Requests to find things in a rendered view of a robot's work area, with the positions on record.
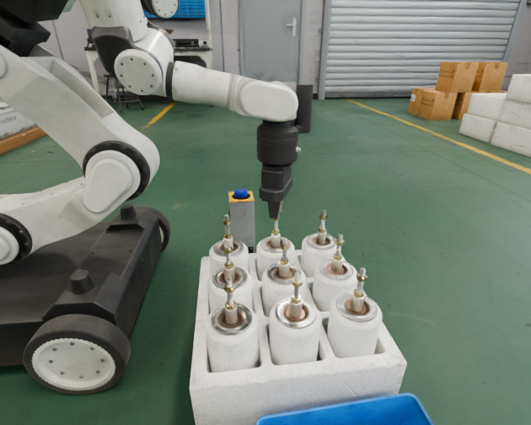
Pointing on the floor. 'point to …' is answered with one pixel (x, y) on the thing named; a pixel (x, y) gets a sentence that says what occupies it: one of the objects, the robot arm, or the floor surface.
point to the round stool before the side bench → (119, 94)
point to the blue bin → (357, 413)
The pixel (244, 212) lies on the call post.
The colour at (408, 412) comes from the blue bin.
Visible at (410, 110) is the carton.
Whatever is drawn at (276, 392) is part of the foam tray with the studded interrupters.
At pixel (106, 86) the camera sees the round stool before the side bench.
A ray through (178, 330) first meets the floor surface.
